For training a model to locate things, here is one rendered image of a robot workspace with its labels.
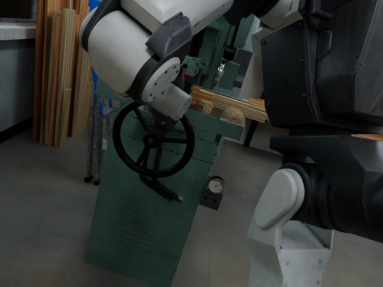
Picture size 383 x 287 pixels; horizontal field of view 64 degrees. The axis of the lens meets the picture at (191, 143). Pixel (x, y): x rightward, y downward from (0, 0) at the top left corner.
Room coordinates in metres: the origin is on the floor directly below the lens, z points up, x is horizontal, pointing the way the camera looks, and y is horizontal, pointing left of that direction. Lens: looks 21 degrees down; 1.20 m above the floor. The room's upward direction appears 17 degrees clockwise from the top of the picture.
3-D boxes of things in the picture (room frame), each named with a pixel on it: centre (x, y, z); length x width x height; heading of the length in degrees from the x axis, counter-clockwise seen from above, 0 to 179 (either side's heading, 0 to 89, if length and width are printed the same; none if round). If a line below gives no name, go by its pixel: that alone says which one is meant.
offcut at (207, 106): (1.15, -0.01, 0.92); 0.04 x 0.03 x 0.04; 127
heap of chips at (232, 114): (1.19, -0.13, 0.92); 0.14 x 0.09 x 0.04; 176
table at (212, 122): (1.19, 0.12, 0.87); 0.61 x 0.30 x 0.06; 86
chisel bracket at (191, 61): (1.31, 0.10, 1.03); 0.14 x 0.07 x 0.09; 176
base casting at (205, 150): (1.42, 0.09, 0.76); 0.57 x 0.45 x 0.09; 176
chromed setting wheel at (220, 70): (1.42, -0.03, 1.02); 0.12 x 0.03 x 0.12; 176
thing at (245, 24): (1.50, -0.06, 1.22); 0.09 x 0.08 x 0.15; 176
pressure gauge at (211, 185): (1.06, -0.14, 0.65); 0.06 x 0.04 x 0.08; 86
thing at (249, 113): (1.29, 0.04, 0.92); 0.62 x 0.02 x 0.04; 86
